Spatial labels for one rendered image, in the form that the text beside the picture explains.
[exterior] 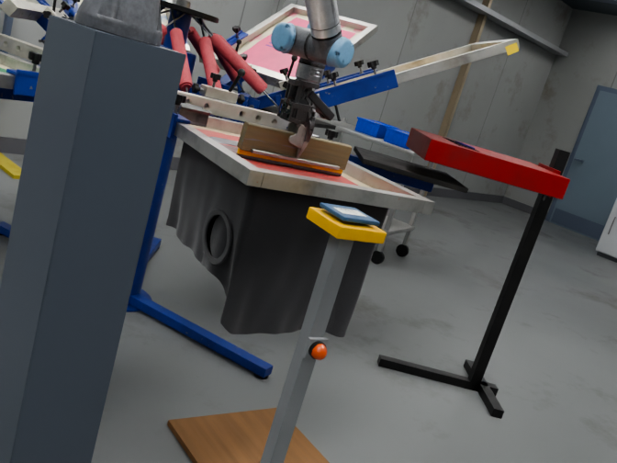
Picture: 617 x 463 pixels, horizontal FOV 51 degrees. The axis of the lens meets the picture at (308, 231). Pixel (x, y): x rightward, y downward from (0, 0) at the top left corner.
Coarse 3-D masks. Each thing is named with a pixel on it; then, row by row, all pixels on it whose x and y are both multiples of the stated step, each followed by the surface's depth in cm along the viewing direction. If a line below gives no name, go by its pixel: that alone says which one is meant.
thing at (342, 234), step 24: (312, 216) 142; (336, 240) 142; (360, 240) 138; (384, 240) 141; (336, 264) 143; (336, 288) 145; (312, 312) 146; (312, 336) 147; (312, 360) 149; (288, 384) 151; (288, 408) 151; (288, 432) 154; (264, 456) 157
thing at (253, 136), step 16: (256, 128) 177; (272, 128) 180; (240, 144) 178; (256, 144) 179; (272, 144) 181; (288, 144) 184; (320, 144) 189; (336, 144) 191; (320, 160) 191; (336, 160) 194
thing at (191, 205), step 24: (192, 168) 189; (216, 168) 175; (192, 192) 188; (216, 192) 175; (240, 192) 163; (168, 216) 202; (192, 216) 188; (216, 216) 174; (240, 216) 162; (192, 240) 189; (216, 240) 173; (216, 264) 169
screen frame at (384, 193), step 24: (216, 120) 218; (192, 144) 173; (216, 144) 165; (240, 168) 149; (360, 168) 201; (312, 192) 156; (336, 192) 160; (360, 192) 164; (384, 192) 169; (408, 192) 182
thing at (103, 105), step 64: (64, 64) 112; (128, 64) 111; (64, 128) 112; (128, 128) 115; (64, 192) 112; (128, 192) 120; (64, 256) 116; (128, 256) 126; (0, 320) 129; (64, 320) 121; (0, 384) 128; (64, 384) 127; (0, 448) 128; (64, 448) 133
